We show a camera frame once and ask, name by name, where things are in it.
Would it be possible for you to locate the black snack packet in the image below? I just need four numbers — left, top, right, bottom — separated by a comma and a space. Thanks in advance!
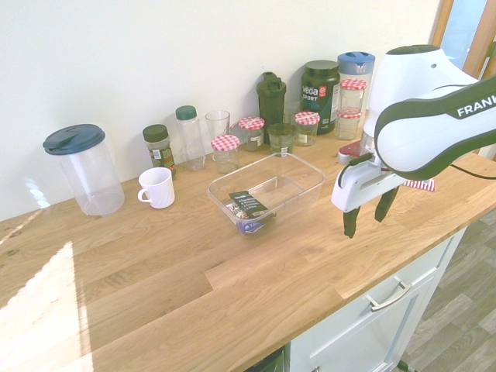
227, 190, 278, 226

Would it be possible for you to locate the tall clear drinking glass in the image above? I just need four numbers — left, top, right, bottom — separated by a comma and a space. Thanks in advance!
205, 110, 232, 148

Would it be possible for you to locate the clear pitcher light blue lid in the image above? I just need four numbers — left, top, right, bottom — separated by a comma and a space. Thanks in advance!
336, 51, 376, 117

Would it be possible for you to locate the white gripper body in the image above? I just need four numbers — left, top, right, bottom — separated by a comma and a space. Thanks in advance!
331, 153, 404, 213

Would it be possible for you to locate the white kitchen cabinet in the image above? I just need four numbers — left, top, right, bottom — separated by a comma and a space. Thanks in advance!
288, 228, 468, 372

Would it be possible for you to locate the red white striped chip bag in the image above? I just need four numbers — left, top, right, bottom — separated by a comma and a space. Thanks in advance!
401, 178, 437, 193

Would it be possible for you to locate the glass jar red checkered lid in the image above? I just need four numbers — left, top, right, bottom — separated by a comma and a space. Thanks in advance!
237, 115, 266, 152
335, 109, 363, 141
339, 78, 367, 115
210, 134, 241, 174
294, 111, 320, 147

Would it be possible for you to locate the clear pitcher dark blue lid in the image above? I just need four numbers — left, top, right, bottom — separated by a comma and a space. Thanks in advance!
42, 123, 126, 217

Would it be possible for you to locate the dark green protein powder tub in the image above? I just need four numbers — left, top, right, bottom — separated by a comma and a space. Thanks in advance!
301, 60, 341, 136

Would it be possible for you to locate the red and silver kitchen tool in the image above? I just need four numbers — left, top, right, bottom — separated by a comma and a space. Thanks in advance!
336, 141, 367, 166

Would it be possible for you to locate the glass jar green lid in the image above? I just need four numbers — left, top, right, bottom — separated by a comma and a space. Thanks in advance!
267, 122, 298, 154

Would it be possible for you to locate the clear bottle green cap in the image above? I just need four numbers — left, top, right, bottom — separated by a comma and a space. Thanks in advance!
174, 105, 207, 172

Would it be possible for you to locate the dark green shaker bottle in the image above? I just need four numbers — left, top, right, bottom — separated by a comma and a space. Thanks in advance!
256, 71, 288, 145

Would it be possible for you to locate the silver drawer handle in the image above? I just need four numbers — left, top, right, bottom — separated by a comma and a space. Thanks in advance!
367, 281, 412, 313

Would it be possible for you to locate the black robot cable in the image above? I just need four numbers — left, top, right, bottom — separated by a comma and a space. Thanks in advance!
449, 164, 496, 180

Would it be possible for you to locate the clear plastic rectangular container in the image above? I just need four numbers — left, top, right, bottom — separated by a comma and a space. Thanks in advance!
207, 152, 326, 234

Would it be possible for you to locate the spice jar dark lid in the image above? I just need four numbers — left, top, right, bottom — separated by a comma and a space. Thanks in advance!
142, 123, 178, 179

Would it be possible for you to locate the white ceramic mug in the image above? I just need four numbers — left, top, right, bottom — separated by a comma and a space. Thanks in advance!
137, 167, 176, 210

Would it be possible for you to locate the wooden door frame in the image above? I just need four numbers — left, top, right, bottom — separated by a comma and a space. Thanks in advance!
432, 0, 496, 78

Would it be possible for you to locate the blue snack packet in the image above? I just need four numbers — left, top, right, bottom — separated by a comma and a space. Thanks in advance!
236, 219, 272, 238

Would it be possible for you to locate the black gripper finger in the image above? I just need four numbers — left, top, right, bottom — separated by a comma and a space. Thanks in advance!
374, 188, 400, 223
343, 205, 362, 239

